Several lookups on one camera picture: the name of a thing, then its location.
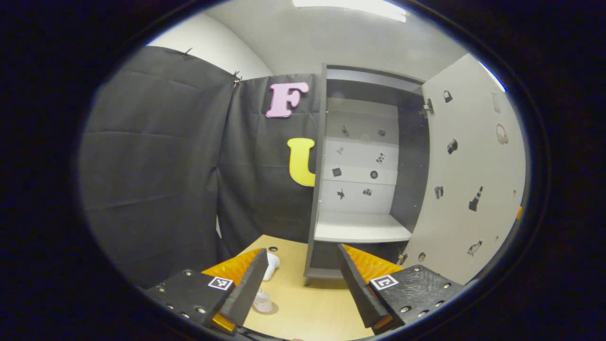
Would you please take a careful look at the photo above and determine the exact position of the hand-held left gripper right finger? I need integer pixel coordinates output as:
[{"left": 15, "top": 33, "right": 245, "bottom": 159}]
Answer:
[{"left": 337, "top": 243, "right": 467, "bottom": 335}]

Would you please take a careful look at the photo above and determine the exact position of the grey cabinet door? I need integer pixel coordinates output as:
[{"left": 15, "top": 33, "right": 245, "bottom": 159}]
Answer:
[{"left": 400, "top": 53, "right": 527, "bottom": 285}]

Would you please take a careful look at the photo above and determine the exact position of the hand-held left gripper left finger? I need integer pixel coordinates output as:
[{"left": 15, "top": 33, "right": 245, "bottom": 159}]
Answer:
[{"left": 143, "top": 248, "right": 269, "bottom": 337}]

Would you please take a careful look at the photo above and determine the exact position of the ceiling light panel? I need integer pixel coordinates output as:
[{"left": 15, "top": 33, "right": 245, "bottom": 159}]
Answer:
[{"left": 293, "top": 0, "right": 408, "bottom": 22}]

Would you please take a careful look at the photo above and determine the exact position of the black backdrop cloth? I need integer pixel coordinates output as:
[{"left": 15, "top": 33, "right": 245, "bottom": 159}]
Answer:
[{"left": 78, "top": 45, "right": 327, "bottom": 289}]

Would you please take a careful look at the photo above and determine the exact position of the clear plastic bottle pink label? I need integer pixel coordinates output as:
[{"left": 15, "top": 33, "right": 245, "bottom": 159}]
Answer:
[{"left": 252, "top": 252, "right": 281, "bottom": 314}]

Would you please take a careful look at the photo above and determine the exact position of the dark grey cabinet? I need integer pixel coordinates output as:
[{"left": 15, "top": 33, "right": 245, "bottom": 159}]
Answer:
[{"left": 304, "top": 64, "right": 431, "bottom": 287}]

